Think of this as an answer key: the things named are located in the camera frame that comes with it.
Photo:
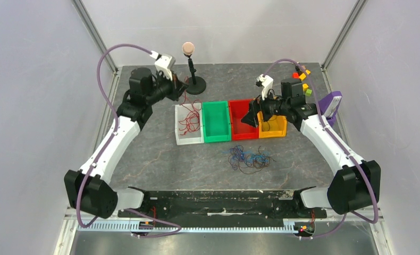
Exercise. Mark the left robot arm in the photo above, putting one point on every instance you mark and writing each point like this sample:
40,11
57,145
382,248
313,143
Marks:
88,188

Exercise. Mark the green wooden cube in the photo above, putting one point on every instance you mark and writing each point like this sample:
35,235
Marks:
308,92

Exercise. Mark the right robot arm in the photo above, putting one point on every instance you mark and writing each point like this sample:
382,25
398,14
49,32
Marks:
356,182

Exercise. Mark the white transparent plastic bin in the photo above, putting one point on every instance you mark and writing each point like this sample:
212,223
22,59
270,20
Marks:
188,127

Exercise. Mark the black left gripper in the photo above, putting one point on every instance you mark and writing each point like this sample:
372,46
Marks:
177,87

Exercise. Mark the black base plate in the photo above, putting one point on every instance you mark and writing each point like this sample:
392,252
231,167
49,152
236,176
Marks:
226,208

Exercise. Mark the yellow wooden bar block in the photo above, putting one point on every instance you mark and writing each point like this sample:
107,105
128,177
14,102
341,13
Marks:
304,75

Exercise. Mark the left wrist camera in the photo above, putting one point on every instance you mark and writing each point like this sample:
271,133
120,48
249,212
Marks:
163,63

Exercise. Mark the green plastic bin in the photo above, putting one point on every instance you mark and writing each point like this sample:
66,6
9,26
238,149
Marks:
216,122

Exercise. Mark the black microphone stand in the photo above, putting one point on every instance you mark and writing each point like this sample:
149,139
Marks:
197,85

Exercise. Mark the white cable duct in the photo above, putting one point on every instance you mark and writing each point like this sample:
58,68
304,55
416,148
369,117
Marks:
148,227

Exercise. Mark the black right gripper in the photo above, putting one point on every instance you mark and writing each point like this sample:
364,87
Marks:
260,109

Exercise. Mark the orange plastic bin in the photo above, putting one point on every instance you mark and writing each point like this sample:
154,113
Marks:
275,127

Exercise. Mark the red plastic bin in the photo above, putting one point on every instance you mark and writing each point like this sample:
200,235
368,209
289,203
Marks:
239,130

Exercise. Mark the purple metronome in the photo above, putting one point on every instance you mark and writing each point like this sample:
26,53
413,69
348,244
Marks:
329,106

